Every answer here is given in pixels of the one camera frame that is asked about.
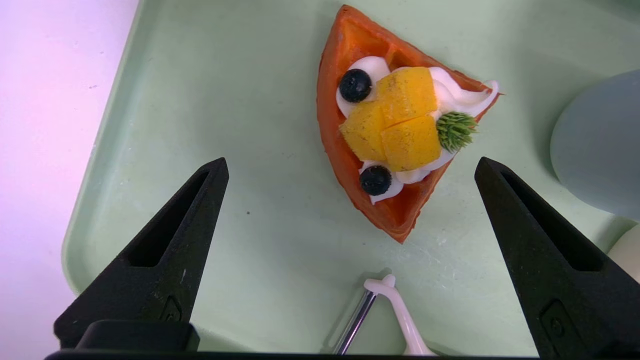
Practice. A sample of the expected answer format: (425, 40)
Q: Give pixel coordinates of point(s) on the toy waffle slice with fruit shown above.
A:
(400, 120)

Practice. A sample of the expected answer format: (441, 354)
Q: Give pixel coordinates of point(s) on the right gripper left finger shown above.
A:
(150, 290)

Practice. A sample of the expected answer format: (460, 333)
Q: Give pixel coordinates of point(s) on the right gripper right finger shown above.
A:
(565, 300)

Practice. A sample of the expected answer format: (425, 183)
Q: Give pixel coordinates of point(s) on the white soap bar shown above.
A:
(629, 252)

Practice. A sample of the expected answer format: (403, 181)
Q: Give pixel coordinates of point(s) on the light green plastic tray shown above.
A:
(250, 125)

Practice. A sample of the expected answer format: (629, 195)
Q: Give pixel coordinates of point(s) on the blue-grey plastic cup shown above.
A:
(605, 150)

